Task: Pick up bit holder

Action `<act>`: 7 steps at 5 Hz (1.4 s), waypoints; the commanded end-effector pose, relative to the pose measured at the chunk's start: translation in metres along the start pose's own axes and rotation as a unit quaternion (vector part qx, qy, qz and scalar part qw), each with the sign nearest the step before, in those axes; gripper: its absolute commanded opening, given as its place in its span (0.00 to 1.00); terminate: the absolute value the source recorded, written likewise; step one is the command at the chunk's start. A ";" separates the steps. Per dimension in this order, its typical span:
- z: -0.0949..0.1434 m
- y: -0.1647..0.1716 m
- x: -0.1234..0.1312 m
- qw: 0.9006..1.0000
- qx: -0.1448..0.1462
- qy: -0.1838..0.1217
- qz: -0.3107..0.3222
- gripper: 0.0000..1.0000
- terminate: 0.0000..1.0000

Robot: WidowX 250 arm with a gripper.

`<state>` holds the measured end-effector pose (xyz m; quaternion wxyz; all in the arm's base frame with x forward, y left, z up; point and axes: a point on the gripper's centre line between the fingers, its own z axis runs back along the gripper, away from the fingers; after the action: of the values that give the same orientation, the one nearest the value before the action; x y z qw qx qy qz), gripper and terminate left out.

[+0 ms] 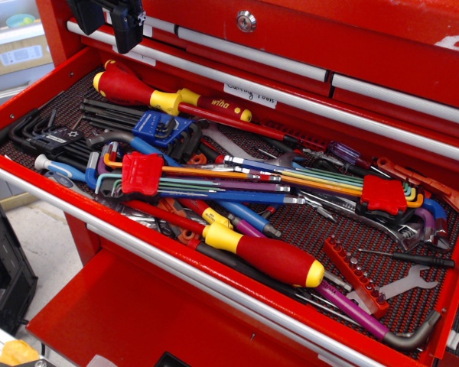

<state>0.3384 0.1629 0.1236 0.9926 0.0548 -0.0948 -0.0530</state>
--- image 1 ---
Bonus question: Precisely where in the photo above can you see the red holder coloured hex keys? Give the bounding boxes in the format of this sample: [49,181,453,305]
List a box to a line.
[102,152,305,205]
[223,155,424,217]

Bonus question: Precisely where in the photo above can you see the red holder coloured hex keys left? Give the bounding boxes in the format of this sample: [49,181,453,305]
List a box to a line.
[102,152,305,205]

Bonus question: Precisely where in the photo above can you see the blue holder black hex keys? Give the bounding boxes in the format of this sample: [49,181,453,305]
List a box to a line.
[80,99,202,162]

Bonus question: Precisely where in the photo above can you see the blue white handle screwdriver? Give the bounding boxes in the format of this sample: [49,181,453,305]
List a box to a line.
[34,154,86,183]

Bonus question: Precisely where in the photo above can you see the chrome adjustable wrench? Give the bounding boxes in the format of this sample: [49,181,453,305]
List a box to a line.
[298,190,424,252]

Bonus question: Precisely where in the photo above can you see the red bit holder with bits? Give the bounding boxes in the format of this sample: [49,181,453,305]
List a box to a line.
[323,236,389,318]

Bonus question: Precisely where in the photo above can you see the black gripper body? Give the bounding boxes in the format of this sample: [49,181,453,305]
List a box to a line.
[67,0,144,34]

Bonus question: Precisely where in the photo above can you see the orange object bottom left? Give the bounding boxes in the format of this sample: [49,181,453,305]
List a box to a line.
[0,339,41,366]

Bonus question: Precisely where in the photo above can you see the large blue hex key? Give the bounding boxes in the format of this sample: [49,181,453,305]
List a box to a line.
[86,129,282,239]

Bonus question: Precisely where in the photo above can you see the black computer case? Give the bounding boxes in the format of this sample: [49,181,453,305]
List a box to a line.
[0,204,38,335]

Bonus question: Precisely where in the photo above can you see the black red mesh drawer liner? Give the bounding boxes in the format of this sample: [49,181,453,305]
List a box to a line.
[0,67,459,360]

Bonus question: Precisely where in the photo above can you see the open red tool drawer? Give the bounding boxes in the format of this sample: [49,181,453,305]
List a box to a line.
[0,47,459,366]

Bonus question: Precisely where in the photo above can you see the large red yellow screwdriver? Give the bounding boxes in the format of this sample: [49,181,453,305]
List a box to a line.
[124,200,324,287]
[93,60,182,115]

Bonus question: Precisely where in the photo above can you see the orange flat wrench tool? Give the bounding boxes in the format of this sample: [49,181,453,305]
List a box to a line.
[376,158,459,212]

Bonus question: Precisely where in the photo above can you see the flat silver open wrench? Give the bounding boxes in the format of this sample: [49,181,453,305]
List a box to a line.
[347,265,438,318]

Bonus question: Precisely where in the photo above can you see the black torx key set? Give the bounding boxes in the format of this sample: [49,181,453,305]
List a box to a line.
[8,109,95,172]

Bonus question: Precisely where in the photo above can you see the purple handle screwdriver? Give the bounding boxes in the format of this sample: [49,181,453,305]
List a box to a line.
[327,141,371,169]

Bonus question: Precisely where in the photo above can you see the red wiha screwdriver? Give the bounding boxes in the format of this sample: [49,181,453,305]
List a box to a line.
[177,87,330,151]

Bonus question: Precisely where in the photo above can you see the red holder coloured hex keys right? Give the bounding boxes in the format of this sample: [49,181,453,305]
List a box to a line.
[223,155,424,217]

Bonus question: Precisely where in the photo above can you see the large red yellow screwdriver rear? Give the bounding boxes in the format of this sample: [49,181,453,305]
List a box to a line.
[93,60,182,115]

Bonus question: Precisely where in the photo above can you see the large purple hex key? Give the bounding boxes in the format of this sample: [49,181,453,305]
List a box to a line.
[312,279,441,352]

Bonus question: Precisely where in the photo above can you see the silver drawer lock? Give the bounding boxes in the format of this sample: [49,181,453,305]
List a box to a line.
[236,10,257,33]

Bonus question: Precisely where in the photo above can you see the white cutting tools label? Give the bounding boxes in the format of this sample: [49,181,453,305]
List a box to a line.
[223,82,278,109]

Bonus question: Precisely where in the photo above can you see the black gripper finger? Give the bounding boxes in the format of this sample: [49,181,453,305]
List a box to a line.
[112,7,143,54]

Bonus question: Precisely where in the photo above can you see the small black precision screwdriver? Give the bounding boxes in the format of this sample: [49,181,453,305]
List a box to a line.
[358,248,456,269]

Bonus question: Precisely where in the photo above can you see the large red yellow screwdriver front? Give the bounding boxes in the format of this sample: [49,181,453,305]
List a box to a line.
[124,200,324,287]

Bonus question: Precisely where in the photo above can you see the red metal tool chest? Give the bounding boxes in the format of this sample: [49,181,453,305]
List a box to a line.
[35,0,459,367]

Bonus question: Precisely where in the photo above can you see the cardboard box with label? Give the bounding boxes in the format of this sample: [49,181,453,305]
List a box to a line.
[0,35,52,76]

